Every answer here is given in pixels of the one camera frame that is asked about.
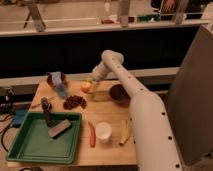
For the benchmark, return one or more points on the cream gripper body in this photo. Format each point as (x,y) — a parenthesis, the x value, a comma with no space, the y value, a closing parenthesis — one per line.
(94,86)

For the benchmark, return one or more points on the orange yellow apple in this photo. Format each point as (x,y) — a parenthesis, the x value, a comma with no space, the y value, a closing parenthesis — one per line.
(85,87)

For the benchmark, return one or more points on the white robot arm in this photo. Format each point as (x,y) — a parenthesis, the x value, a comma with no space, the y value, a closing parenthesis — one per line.
(155,145)

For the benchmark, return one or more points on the white plastic cup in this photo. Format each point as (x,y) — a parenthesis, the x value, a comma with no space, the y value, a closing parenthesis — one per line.
(103,131)

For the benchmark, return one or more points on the purple bowl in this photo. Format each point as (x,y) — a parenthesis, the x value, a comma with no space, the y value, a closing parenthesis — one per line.
(118,93)

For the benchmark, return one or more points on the dark red grape bunch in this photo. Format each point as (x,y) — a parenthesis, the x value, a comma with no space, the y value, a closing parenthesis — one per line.
(74,101)

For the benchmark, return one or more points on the blue cloth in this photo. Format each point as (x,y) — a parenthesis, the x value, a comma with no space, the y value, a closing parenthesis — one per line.
(61,90)

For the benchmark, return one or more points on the orange carrot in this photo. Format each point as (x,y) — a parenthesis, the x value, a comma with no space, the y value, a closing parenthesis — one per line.
(92,135)

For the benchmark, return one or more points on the grey sponge block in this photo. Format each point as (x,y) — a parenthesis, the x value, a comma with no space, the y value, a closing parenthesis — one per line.
(59,128)

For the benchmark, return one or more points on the black dish brush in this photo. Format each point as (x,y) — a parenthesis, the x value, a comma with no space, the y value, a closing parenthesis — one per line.
(47,106)

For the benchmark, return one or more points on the blue box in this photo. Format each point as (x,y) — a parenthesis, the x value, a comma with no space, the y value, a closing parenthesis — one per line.
(18,117)

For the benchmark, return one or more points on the green plastic tray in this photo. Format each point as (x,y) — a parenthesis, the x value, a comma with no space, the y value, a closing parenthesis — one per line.
(33,144)

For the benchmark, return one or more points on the dark grey panel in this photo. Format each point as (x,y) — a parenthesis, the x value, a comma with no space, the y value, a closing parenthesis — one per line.
(190,100)

